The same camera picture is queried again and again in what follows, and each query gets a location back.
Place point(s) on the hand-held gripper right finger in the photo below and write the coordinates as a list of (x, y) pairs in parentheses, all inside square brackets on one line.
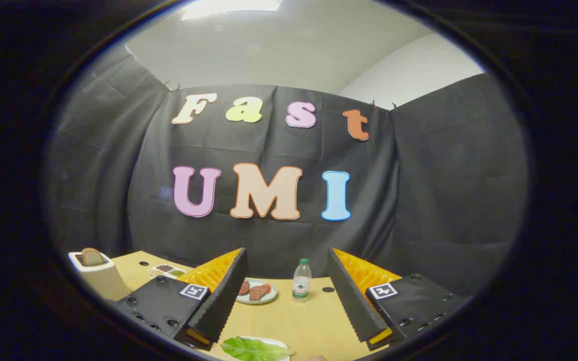
[(351, 296)]

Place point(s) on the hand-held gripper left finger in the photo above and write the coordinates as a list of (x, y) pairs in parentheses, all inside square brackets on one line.
[(223, 296)]

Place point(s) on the green lettuce leaf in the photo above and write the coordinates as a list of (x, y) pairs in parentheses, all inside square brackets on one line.
[(248, 349)]

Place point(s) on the plain bread slice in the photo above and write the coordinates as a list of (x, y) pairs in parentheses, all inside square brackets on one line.
[(91, 256)]

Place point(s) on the brown meat patty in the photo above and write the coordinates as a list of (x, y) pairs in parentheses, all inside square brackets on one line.
[(259, 292), (244, 288)]

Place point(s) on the pale green oval plate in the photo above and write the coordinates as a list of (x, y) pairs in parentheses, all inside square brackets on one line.
[(272, 297)]

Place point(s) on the clear plastic water bottle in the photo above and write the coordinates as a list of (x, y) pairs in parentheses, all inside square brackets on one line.
[(302, 283)]

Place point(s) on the white divided condiment tray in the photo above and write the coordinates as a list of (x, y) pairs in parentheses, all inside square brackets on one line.
[(166, 271)]

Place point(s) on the white square plate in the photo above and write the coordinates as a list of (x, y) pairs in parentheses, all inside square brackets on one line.
[(274, 343)]

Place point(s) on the black backdrop cloth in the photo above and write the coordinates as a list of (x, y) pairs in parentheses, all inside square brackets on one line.
[(419, 200)]

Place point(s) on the white toaster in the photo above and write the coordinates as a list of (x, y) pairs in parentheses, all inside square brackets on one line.
[(101, 281)]

